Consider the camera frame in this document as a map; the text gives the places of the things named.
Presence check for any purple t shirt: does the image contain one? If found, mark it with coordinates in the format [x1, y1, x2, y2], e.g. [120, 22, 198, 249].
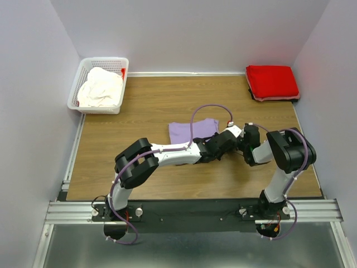
[168, 118, 219, 145]

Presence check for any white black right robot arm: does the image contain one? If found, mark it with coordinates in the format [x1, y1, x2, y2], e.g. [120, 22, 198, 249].
[238, 123, 317, 219]

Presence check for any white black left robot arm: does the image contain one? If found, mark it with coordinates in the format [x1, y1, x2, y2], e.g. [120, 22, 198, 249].
[104, 125, 242, 221]

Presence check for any folded black t shirt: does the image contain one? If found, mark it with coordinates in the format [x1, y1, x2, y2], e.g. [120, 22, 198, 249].
[248, 88, 299, 103]

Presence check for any folded pink t shirt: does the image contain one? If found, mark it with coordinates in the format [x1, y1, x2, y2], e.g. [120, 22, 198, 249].
[253, 94, 300, 102]

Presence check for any folded red t shirt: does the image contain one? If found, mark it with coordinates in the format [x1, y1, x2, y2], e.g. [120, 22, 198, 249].
[245, 65, 300, 97]

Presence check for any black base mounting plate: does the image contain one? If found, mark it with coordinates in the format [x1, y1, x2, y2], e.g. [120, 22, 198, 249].
[91, 198, 292, 237]

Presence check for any red garment in basket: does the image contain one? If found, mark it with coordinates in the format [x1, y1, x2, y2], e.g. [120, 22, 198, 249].
[120, 66, 128, 81]

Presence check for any white plastic laundry basket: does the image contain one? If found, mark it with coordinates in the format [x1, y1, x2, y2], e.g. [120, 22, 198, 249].
[67, 57, 129, 114]

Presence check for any white crumpled t shirt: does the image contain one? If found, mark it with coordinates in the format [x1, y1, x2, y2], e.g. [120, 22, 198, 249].
[77, 67, 123, 108]

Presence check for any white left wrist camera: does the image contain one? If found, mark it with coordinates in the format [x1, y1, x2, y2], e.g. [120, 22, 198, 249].
[223, 121, 242, 138]

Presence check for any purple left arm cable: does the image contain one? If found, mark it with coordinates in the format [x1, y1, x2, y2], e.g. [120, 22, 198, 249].
[107, 104, 235, 245]

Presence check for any aluminium frame rail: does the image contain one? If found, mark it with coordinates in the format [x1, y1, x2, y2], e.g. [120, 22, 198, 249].
[33, 178, 354, 267]

